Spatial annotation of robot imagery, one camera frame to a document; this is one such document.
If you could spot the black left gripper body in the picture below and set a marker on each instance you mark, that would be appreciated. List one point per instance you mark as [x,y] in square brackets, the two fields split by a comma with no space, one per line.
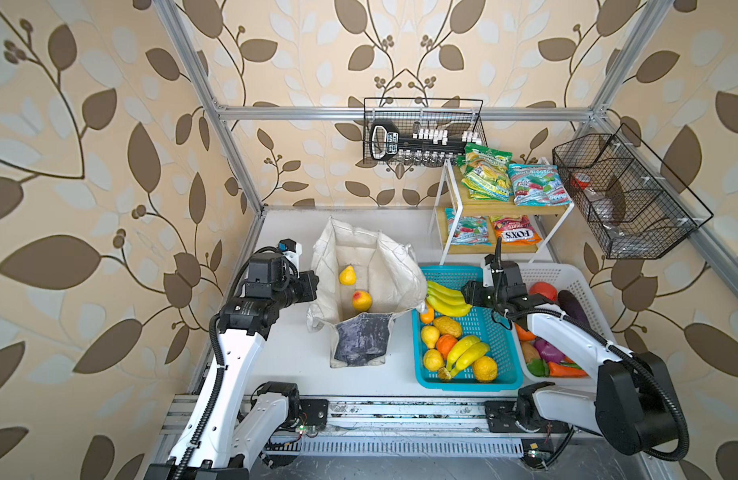
[293,290]

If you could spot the white plastic basket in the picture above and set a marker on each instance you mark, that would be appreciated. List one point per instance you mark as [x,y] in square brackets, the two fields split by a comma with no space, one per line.
[564,277]

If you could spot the plastic bottle red cap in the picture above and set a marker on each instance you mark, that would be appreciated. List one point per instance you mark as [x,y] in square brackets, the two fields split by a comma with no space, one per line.
[595,204]

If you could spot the small orange tangerine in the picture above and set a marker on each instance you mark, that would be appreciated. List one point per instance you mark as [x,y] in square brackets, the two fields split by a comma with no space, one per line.
[427,316]

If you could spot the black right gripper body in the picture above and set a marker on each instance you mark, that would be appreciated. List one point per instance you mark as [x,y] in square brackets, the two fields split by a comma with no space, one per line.
[484,296]

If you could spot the orange carrot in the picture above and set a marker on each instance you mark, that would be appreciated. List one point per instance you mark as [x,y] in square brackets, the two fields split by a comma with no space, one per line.
[566,370]
[524,335]

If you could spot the red tomato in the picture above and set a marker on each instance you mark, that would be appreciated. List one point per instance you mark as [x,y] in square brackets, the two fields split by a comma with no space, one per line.
[545,289]

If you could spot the yellow lemon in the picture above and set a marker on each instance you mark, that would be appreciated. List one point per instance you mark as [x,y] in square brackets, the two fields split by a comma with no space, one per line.
[348,276]
[433,360]

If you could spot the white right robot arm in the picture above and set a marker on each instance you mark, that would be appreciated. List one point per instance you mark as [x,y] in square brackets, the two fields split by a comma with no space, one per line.
[634,405]

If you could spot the yellow red mango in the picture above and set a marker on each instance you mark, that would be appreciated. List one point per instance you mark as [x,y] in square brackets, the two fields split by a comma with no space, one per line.
[362,301]

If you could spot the green red candy bag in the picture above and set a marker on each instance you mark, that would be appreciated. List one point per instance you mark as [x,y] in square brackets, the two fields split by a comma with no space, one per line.
[470,230]

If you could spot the teal candy bag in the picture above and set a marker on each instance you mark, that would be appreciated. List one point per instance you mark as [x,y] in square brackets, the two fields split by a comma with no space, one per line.
[537,185]

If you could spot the purple eggplant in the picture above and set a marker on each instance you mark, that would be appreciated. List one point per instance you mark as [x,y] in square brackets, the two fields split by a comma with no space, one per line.
[573,308]

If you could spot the cream Monet print tote bag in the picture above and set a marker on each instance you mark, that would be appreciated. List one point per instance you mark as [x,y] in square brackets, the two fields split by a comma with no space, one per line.
[386,269]

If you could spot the yellow green banana bunch back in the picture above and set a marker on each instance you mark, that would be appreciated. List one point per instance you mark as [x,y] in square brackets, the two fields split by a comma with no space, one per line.
[446,301]

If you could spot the orange Fox's candy bag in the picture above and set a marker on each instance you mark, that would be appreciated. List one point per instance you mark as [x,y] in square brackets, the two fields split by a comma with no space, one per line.
[517,231]

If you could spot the white wooden two-tier shelf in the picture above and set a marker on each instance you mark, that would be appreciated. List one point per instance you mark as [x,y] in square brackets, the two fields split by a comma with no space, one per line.
[547,220]

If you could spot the teal plastic basket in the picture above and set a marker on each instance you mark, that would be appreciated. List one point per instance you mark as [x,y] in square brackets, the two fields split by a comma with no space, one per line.
[481,322]

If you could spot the linear rail base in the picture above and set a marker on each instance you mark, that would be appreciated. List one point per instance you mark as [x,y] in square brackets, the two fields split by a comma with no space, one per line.
[392,427]

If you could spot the purple onion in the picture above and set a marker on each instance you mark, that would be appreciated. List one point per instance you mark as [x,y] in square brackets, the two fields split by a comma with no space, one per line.
[549,352]

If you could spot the black wire basket back wall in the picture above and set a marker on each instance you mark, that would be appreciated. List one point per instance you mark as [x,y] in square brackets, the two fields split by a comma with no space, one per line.
[454,113]

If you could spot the orange persimmon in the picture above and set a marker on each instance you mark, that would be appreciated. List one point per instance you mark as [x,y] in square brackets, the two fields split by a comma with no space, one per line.
[445,344]

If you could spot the yellow banana bunch front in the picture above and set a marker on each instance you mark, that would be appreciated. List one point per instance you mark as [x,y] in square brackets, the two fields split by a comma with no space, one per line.
[462,356]

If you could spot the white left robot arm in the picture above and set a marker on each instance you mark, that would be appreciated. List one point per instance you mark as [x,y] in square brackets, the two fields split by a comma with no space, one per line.
[225,384]

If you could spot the black wire basket wall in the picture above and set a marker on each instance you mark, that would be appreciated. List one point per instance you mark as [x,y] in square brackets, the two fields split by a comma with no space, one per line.
[654,208]
[454,113]

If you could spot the black wire basket right wall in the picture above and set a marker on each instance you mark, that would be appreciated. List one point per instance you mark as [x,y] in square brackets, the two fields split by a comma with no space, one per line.
[654,208]

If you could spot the yellow pear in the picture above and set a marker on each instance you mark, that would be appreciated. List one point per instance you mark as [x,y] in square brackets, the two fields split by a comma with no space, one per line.
[430,336]

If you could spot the orange carrot front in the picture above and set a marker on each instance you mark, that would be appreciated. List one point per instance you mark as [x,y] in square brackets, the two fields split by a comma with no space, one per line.
[566,370]

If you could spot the black white tool set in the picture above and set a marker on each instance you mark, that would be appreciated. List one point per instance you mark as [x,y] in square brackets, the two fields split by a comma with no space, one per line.
[411,143]

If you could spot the yellow green candy bag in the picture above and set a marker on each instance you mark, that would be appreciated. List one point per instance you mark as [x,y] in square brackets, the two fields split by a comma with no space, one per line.
[485,173]

